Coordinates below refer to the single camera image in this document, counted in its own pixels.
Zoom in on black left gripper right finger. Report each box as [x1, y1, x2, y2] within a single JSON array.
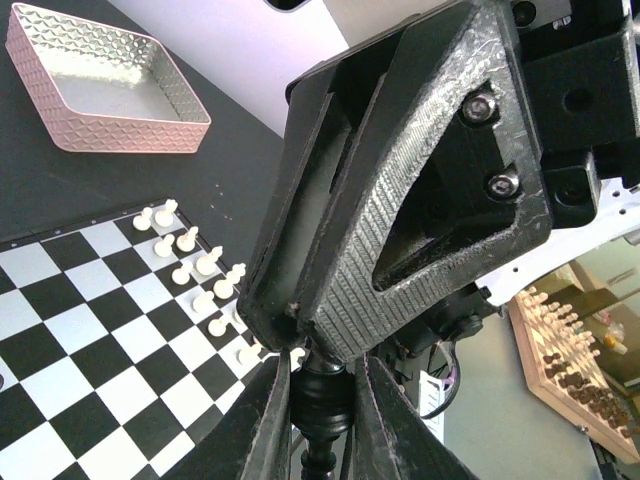
[[352, 355, 476, 480]]

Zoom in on white knight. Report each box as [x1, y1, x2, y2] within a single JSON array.
[[176, 226, 199, 253]]

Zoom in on white queen piece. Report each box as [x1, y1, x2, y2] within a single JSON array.
[[213, 263, 246, 300]]

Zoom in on pink patterned tray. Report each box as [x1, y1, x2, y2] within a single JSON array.
[[5, 2, 211, 154]]

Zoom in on black white chessboard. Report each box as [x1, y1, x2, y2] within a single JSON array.
[[1, 207, 262, 479]]

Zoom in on black chess piece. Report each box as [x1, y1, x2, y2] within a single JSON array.
[[290, 350, 355, 479]]

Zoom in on white bishop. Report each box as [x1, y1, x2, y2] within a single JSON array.
[[195, 246, 223, 276]]

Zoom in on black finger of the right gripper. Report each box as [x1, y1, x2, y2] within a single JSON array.
[[238, 65, 378, 350], [297, 1, 551, 360]]

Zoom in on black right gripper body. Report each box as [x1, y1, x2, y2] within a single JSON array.
[[511, 1, 639, 229]]

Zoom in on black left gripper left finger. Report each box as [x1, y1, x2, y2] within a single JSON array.
[[163, 350, 292, 480]]

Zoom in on white pawn far row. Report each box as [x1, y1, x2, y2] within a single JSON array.
[[132, 207, 153, 231]]

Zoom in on wooden chess set background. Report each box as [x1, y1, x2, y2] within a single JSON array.
[[508, 261, 639, 464]]

